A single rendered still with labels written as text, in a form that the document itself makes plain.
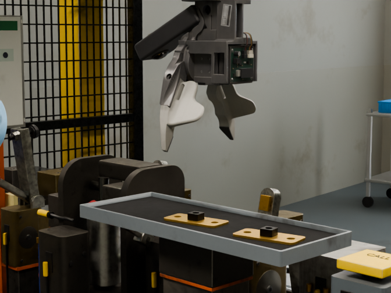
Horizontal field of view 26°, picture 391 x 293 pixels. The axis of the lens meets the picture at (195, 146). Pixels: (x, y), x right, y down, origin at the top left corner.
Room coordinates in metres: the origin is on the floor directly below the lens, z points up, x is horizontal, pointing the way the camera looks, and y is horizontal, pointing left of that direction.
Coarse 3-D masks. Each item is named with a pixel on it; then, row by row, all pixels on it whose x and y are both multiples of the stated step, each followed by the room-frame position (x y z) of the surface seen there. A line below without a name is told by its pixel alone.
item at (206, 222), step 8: (168, 216) 1.11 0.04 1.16; (176, 216) 1.12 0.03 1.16; (184, 216) 1.11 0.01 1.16; (192, 216) 1.09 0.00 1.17; (200, 216) 1.09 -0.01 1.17; (192, 224) 1.07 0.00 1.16; (200, 224) 1.07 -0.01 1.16; (208, 224) 1.06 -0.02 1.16; (216, 224) 1.06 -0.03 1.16; (224, 224) 1.07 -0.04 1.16
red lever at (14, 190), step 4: (0, 176) 1.67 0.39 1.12; (0, 180) 1.67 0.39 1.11; (4, 180) 1.67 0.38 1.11; (0, 184) 1.67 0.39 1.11; (4, 184) 1.67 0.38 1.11; (8, 184) 1.68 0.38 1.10; (4, 188) 1.68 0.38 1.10; (8, 188) 1.68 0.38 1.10; (12, 188) 1.69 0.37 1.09; (16, 188) 1.69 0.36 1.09; (12, 192) 1.69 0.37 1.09; (16, 192) 1.69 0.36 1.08; (20, 192) 1.70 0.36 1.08; (24, 192) 1.71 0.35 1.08; (20, 196) 1.70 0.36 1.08; (24, 196) 1.71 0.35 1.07; (28, 196) 1.71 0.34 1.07; (24, 200) 1.71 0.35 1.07; (28, 200) 1.71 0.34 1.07
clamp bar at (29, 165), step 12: (12, 132) 1.71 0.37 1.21; (24, 132) 1.70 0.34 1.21; (36, 132) 1.72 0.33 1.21; (24, 144) 1.70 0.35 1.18; (24, 156) 1.70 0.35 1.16; (24, 168) 1.70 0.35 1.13; (24, 180) 1.71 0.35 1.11; (36, 180) 1.71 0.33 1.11; (36, 192) 1.71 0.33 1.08; (24, 204) 1.73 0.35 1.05
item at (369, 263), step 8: (344, 256) 0.92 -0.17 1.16; (352, 256) 0.92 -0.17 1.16; (360, 256) 0.92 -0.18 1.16; (368, 256) 0.92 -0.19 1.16; (376, 256) 0.92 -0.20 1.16; (384, 256) 0.92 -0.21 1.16; (344, 264) 0.90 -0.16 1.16; (352, 264) 0.90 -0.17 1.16; (360, 264) 0.89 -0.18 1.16; (368, 264) 0.89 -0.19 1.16; (376, 264) 0.89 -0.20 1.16; (384, 264) 0.89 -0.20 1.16; (360, 272) 0.89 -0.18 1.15; (368, 272) 0.88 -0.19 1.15; (376, 272) 0.87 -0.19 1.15; (384, 272) 0.87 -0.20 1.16
